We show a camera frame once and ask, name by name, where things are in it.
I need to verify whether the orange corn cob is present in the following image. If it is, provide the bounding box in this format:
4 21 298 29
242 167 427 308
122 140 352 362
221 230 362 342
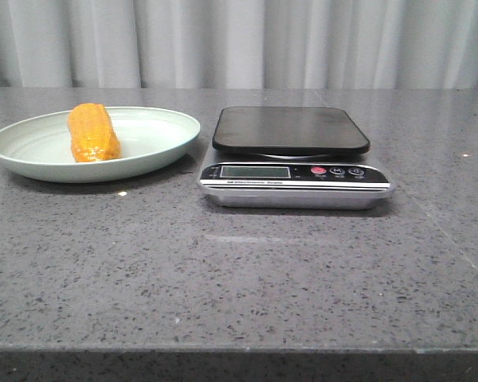
68 103 121 162

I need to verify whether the black silver kitchen scale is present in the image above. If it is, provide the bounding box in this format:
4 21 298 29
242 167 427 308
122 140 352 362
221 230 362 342
198 107 395 210

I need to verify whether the pale green plate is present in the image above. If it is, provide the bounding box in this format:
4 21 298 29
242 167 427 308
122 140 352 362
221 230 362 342
0 107 201 183

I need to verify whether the white pleated curtain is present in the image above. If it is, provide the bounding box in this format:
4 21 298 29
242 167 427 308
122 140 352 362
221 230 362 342
0 1 478 89

